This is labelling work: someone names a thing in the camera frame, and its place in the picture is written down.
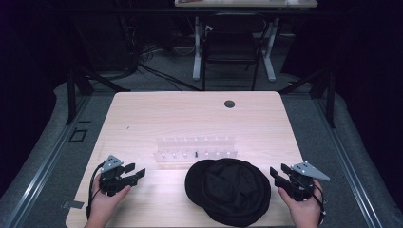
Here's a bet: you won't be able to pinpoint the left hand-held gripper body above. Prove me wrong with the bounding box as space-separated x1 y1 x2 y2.
98 154 139 198

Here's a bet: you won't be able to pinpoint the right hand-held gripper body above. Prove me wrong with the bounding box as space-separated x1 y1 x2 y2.
286 161 331 202

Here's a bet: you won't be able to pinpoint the black cloth hat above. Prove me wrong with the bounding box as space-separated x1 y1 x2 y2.
184 158 272 228

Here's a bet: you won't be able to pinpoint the person's right hand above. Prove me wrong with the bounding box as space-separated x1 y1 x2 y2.
278 179 324 228

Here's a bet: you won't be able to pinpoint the person's left hand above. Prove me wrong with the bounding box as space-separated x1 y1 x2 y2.
84 180 132 228

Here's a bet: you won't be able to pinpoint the grey tape patch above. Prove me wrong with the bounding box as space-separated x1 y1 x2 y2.
61 199 86 211

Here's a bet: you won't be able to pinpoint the black tape rectangle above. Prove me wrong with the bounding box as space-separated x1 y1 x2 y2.
67 127 88 143

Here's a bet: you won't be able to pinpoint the clear acrylic rack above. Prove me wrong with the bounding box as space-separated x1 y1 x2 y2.
153 135 239 164

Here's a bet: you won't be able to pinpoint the black metal stand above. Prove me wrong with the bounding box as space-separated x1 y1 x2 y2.
65 66 131 125
278 68 337 129

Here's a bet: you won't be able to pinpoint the white-legged desk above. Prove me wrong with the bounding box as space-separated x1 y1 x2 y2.
174 0 319 83

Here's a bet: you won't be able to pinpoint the black chair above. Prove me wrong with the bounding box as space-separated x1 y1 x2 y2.
201 12 268 92

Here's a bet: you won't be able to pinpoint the black horizontal bar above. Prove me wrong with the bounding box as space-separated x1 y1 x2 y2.
47 7 336 16

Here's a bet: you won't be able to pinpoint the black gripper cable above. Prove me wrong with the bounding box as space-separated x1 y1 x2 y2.
311 184 328 225
86 161 106 220

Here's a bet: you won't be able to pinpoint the aluminium floor rail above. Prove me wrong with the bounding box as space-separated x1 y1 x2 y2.
3 94 93 228
312 96 386 228

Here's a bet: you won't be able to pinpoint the black floor cables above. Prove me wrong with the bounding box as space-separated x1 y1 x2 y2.
134 47 202 92

